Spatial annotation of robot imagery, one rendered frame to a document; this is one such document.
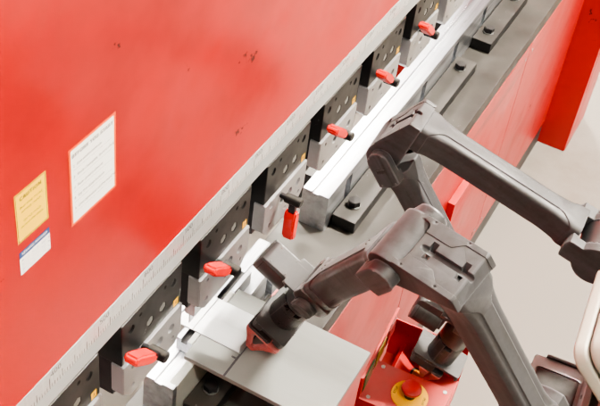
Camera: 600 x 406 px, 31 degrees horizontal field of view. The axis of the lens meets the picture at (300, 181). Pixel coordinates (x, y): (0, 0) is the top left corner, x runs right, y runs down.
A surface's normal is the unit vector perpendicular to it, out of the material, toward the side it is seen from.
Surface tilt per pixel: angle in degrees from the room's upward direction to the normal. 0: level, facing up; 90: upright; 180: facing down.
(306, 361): 0
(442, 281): 21
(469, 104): 0
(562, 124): 90
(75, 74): 90
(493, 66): 0
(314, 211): 90
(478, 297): 69
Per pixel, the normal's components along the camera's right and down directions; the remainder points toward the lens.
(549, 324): 0.11, -0.74
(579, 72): -0.48, 0.55
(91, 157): 0.87, 0.39
